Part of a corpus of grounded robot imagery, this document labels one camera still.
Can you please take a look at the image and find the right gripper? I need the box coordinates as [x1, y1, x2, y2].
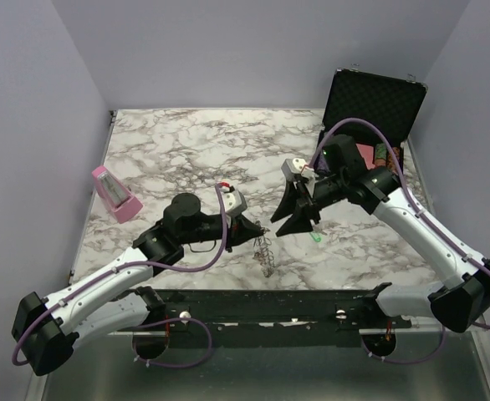
[270, 172, 347, 237]

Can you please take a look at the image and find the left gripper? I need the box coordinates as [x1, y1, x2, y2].
[180, 212, 264, 253]

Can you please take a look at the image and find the green tagged key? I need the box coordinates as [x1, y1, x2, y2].
[310, 232, 322, 243]

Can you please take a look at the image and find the metal key ring disc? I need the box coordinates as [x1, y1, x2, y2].
[253, 235, 276, 278]

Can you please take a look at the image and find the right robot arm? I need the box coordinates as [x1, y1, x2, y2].
[271, 135, 490, 332]

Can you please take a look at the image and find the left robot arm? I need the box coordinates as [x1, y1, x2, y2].
[12, 189, 263, 376]

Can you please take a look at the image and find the pink playing card deck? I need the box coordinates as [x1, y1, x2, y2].
[357, 144, 375, 170]

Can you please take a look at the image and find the pink metronome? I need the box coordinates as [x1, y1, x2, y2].
[91, 165, 143, 224]

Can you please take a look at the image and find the black poker chip case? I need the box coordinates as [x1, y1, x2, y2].
[319, 69, 427, 172]

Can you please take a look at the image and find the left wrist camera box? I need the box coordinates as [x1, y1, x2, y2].
[222, 188, 248, 218]

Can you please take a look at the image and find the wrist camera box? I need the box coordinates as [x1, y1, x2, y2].
[222, 188, 248, 218]
[281, 158, 316, 187]

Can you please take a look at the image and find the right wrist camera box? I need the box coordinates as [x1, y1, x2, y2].
[281, 158, 316, 187]

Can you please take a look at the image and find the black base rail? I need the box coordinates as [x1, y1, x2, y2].
[63, 287, 434, 350]

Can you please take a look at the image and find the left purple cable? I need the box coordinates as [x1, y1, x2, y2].
[10, 182, 233, 369]

